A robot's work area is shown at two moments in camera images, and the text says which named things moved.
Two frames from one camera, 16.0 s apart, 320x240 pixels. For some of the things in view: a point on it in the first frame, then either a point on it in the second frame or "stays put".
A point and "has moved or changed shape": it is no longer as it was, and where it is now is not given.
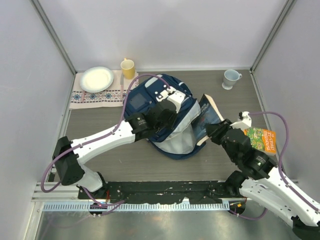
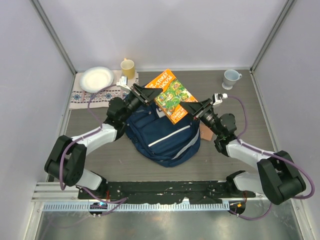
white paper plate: (96, 79) stays put
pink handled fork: (83, 97) stays put
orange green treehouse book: (262, 139) -> (173, 93)
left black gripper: (170, 125) -> (148, 94)
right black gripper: (213, 129) -> (194, 107)
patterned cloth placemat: (115, 96) stays put
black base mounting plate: (199, 192) stays put
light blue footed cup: (230, 77) stays put
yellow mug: (128, 69) stays put
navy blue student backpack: (180, 141) has moved or changed shape
